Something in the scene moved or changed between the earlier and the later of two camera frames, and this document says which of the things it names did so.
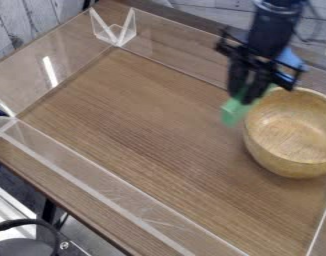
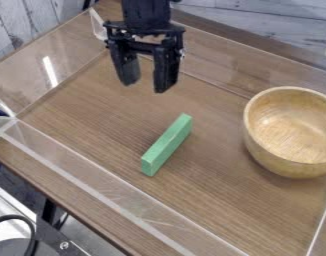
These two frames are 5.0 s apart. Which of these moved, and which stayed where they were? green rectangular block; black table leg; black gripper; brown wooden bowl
Moved: black gripper; green rectangular block
Stayed: black table leg; brown wooden bowl
